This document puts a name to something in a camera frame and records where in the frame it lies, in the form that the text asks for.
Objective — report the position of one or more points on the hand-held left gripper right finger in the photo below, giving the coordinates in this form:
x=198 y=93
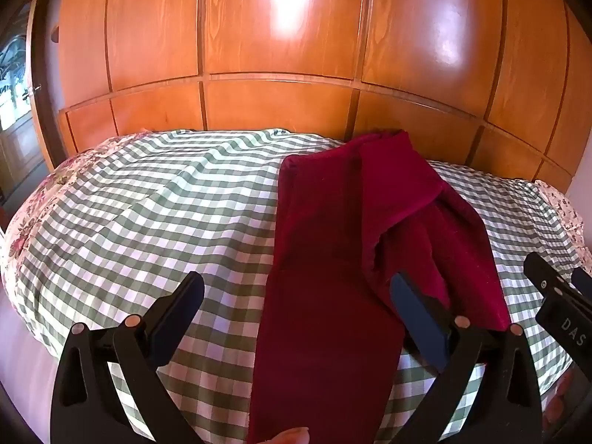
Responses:
x=422 y=321

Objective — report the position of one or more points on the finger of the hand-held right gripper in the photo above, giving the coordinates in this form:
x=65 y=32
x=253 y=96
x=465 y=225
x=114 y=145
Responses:
x=583 y=281
x=548 y=280

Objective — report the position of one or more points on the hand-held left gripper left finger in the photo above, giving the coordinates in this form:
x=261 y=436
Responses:
x=172 y=328

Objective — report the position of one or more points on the dark red pants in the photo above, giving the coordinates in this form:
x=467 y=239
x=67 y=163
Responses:
x=323 y=249

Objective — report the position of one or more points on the person's right hand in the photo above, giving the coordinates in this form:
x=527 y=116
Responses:
x=559 y=395

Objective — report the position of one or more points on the person's left hand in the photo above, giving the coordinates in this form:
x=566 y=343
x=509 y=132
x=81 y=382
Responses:
x=290 y=435

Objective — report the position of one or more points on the green white checked blanket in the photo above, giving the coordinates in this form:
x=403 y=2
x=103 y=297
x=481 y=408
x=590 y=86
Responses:
x=152 y=203

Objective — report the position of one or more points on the floral bedspread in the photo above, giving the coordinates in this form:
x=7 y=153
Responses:
x=39 y=196

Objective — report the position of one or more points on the glass panel door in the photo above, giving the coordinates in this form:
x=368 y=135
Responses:
x=16 y=101

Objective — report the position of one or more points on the wooden wardrobe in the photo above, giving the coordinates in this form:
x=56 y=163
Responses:
x=286 y=41

